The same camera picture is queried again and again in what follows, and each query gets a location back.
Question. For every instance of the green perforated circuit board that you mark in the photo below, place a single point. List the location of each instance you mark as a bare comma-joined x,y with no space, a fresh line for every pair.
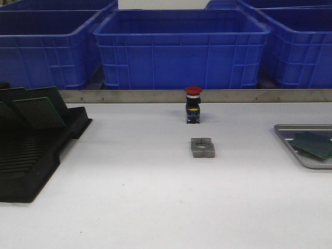
304,153

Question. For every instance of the green circuit board rear left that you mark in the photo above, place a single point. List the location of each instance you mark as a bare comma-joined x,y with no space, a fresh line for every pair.
8,96

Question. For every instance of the blue plastic crate right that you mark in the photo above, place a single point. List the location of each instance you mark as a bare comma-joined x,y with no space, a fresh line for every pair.
298,49

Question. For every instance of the silver metal tray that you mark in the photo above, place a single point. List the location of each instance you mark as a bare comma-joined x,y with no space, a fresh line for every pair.
286,132

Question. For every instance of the blue plastic crate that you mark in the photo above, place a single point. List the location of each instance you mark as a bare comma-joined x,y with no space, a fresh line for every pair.
49,48
174,49
298,49

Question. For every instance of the blue crate back right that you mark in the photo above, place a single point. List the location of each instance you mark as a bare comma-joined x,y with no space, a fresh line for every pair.
266,4

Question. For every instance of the green circuit board front edge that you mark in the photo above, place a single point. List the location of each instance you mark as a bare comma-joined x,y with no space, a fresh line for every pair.
318,145

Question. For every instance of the blue plastic crate left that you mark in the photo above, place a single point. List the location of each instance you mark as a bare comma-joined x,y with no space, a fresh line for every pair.
49,48

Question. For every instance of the red emergency stop button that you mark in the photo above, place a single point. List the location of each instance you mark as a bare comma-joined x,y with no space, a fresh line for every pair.
192,104

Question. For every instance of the grey metal clamp block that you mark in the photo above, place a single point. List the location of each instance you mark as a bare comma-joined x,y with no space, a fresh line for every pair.
202,147

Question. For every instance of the green circuit board rear right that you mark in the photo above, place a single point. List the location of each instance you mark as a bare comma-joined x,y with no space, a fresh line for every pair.
53,95

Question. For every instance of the metal table edge rail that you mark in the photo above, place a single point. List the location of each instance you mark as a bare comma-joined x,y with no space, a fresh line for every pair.
207,96

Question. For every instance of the black slotted board rack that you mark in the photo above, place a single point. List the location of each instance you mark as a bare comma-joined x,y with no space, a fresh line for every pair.
29,157

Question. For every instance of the green circuit board middle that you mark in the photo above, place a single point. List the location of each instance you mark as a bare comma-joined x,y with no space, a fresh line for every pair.
40,113

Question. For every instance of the blue crate back left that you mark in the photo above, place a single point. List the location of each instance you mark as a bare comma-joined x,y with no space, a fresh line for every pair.
59,5

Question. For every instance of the blue plastic crate centre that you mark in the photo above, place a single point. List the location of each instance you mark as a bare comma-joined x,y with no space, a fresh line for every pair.
174,49

